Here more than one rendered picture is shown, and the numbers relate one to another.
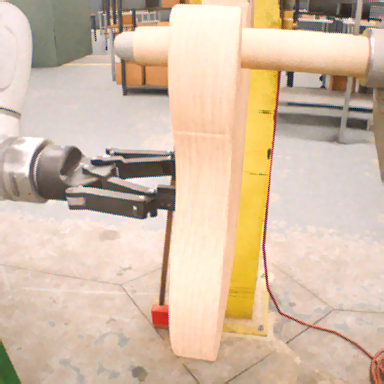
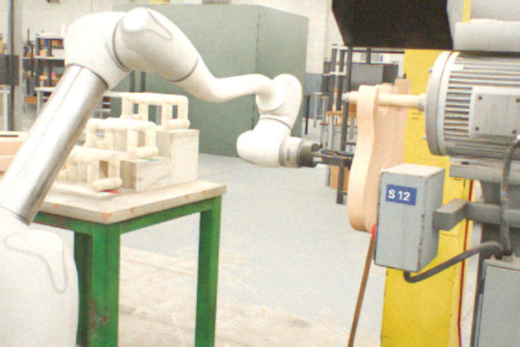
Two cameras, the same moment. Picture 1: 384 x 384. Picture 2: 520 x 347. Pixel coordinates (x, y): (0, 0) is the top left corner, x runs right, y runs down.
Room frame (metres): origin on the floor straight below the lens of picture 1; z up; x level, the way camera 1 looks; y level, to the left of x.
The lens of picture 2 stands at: (-1.37, -0.26, 1.30)
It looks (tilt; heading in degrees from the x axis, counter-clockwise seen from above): 8 degrees down; 17
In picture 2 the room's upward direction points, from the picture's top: 3 degrees clockwise
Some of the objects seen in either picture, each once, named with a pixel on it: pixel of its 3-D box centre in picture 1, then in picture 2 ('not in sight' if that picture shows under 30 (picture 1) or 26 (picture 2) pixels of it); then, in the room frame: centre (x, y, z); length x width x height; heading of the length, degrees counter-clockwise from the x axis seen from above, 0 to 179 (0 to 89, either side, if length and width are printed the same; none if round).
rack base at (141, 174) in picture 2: not in sight; (120, 169); (0.43, 0.78, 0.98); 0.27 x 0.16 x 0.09; 79
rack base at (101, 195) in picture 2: not in sight; (84, 187); (0.28, 0.81, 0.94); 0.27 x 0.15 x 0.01; 79
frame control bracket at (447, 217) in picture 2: not in sight; (451, 213); (0.08, -0.24, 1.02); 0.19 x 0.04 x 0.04; 170
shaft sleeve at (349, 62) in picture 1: (249, 48); (384, 100); (0.31, -0.04, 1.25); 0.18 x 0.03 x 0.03; 80
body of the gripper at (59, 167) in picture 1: (79, 174); (318, 155); (0.44, 0.15, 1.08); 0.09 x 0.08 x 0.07; 80
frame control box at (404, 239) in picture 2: not in sight; (443, 231); (0.03, -0.22, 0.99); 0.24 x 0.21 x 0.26; 80
